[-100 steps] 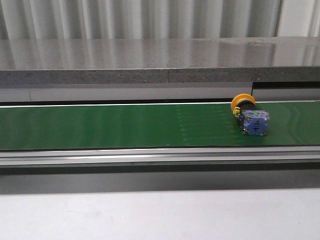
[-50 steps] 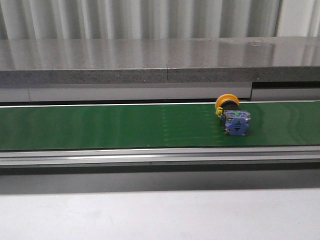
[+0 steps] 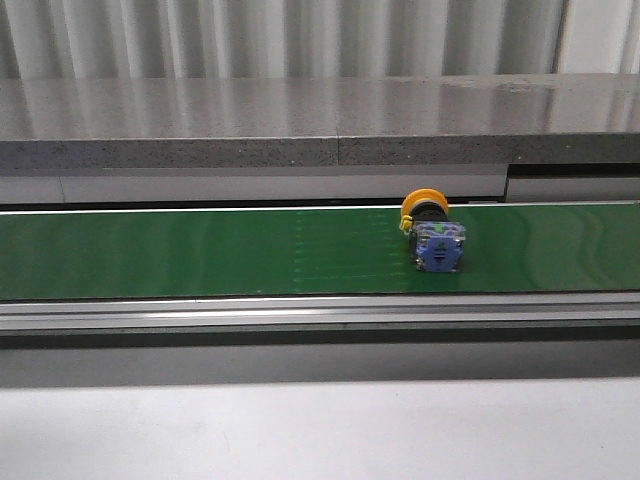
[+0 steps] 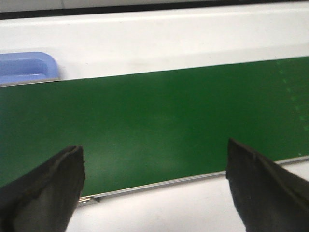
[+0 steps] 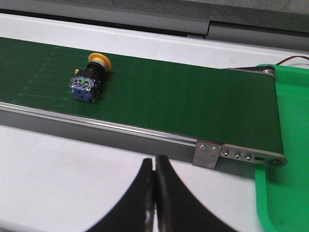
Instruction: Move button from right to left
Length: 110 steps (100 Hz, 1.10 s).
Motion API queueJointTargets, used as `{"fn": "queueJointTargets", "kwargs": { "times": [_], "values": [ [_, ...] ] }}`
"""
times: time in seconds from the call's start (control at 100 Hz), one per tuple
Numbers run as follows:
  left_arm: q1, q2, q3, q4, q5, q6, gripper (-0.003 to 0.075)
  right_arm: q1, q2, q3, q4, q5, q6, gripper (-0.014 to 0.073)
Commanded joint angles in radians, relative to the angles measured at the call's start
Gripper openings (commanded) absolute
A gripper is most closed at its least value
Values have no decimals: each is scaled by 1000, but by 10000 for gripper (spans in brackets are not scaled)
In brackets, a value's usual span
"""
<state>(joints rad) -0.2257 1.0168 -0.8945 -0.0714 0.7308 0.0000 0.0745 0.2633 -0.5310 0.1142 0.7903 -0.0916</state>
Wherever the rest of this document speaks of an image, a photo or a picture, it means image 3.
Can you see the yellow push button switch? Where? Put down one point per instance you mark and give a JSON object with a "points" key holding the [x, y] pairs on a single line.
{"points": [[435, 242]]}

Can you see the green conveyor belt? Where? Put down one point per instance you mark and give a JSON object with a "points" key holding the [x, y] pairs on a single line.
{"points": [[208, 253]]}

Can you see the grey stone counter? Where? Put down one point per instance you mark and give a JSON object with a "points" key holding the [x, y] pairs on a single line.
{"points": [[512, 138]]}

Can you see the white pleated curtain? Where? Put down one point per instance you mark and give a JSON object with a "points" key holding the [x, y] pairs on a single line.
{"points": [[278, 39]]}

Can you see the aluminium conveyor frame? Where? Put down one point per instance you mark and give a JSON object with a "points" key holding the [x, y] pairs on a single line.
{"points": [[318, 318]]}

